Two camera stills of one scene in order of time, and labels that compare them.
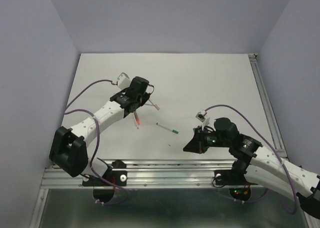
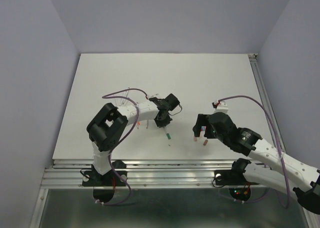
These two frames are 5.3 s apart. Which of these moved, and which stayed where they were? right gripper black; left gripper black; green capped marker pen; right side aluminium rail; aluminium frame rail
Moved: green capped marker pen; right gripper black; left gripper black
Stayed: right side aluminium rail; aluminium frame rail
